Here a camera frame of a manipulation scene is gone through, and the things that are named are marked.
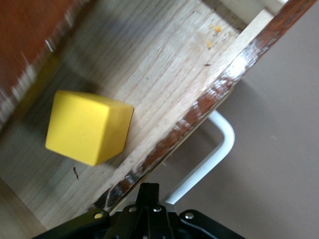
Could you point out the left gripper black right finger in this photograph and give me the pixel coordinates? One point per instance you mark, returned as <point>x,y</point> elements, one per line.
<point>155,219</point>

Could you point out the yellow cube block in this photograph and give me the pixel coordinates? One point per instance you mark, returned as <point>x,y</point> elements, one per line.
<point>82,124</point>

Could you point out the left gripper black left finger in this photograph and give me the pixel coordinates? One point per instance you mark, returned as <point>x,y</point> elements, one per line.
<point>142,219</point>

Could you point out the dark brown wooden cabinet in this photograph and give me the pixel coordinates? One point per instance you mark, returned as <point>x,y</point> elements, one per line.
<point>25,30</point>

